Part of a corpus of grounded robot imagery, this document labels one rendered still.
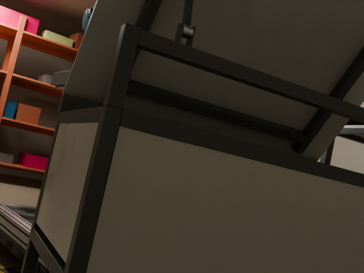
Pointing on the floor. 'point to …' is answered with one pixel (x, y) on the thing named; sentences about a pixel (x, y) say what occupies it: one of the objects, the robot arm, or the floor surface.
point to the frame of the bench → (255, 153)
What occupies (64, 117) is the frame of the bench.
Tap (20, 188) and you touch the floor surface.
